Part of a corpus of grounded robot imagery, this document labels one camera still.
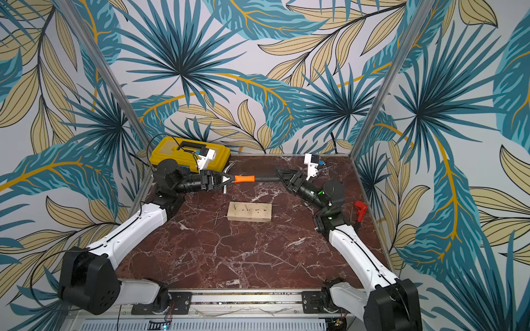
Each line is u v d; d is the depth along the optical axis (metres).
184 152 0.97
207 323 0.70
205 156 0.66
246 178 0.66
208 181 0.63
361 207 0.97
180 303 0.73
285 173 0.64
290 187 0.61
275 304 0.75
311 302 0.73
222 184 0.66
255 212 0.93
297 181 0.60
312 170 0.65
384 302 0.38
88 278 0.40
